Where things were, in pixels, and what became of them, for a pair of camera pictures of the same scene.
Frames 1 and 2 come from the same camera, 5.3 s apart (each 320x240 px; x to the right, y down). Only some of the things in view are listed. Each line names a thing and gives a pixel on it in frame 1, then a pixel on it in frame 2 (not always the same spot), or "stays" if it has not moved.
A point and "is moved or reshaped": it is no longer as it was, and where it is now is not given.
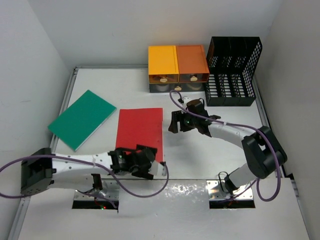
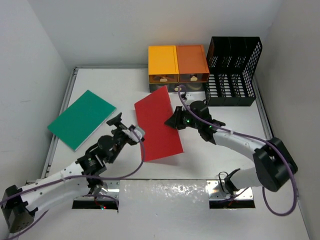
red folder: [141, 126] is moved or reshaped
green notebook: [80, 119] stays
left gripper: [144, 171] to [122, 130]
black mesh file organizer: [232, 62] stays
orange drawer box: [192, 64] stays
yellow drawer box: [162, 64] stays
